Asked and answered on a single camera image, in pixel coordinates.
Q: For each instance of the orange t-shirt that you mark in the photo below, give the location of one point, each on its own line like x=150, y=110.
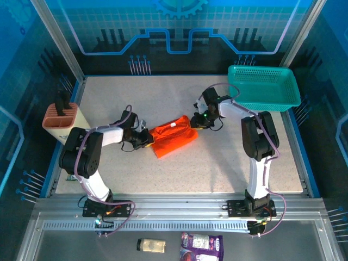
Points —
x=171, y=138

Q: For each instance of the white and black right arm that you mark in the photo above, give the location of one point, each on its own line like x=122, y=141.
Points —
x=259, y=141

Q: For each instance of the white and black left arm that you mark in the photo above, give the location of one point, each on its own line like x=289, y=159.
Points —
x=92, y=182

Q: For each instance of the teal plastic mesh basket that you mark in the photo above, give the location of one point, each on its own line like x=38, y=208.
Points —
x=263, y=87

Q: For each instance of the green snack bag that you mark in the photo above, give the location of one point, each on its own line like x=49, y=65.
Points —
x=71, y=178

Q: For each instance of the beige knife block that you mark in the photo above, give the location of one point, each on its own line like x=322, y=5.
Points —
x=54, y=119

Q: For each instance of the clear jar with beige contents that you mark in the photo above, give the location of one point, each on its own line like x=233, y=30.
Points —
x=151, y=245

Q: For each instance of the purple snack bag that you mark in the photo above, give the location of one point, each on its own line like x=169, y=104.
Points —
x=202, y=246

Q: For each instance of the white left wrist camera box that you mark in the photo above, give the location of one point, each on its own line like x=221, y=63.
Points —
x=142, y=125

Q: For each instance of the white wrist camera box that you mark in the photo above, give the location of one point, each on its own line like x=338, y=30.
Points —
x=142, y=125
x=201, y=106

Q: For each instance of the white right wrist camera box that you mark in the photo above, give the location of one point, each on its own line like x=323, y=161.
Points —
x=201, y=106

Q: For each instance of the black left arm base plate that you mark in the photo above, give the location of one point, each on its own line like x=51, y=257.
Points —
x=123, y=208

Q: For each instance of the slotted aluminium rail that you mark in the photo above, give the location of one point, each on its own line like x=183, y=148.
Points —
x=168, y=225

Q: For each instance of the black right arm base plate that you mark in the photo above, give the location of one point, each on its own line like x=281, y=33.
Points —
x=235, y=208

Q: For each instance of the aluminium frame post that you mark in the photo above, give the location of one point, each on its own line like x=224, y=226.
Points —
x=301, y=32
x=58, y=38

